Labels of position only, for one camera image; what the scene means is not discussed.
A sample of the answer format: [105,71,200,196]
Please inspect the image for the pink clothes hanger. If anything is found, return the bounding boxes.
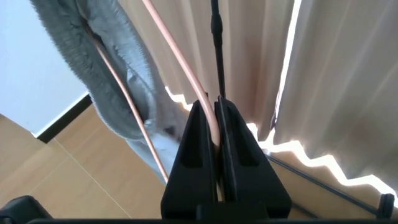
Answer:
[83,0,224,202]

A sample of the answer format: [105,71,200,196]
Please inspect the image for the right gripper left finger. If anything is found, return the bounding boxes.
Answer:
[160,100,218,218]

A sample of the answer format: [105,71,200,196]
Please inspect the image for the pale grey shorts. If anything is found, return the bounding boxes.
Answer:
[29,0,190,184]

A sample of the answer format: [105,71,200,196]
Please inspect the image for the beige curtain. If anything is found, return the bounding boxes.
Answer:
[118,0,398,208]

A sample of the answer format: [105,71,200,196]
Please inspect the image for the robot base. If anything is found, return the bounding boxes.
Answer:
[0,195,53,224]

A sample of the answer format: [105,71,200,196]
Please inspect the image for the black clothes rack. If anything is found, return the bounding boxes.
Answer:
[210,0,396,218]

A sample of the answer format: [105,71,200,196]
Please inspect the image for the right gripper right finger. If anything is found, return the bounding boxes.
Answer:
[214,96,292,218]

